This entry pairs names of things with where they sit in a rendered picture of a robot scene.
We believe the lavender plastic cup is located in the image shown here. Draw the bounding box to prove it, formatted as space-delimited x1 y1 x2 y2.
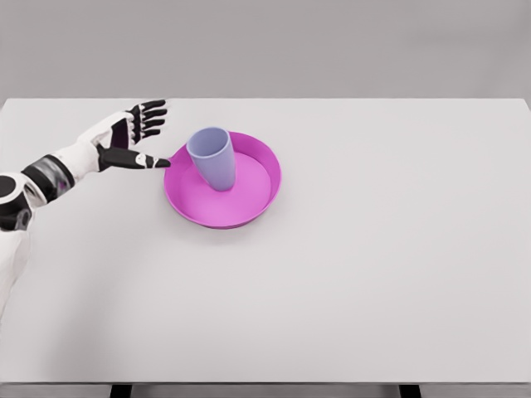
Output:
186 127 236 192

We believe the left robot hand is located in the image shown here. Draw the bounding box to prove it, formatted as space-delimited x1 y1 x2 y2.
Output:
76 98 172 171

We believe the pink round plate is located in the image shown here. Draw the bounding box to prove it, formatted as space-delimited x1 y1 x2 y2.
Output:
163 131 283 231

